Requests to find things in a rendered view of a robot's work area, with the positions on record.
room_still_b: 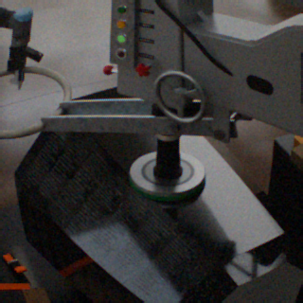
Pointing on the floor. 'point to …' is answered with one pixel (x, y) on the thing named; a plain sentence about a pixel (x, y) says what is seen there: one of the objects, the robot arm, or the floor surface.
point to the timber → (36, 295)
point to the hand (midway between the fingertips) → (22, 83)
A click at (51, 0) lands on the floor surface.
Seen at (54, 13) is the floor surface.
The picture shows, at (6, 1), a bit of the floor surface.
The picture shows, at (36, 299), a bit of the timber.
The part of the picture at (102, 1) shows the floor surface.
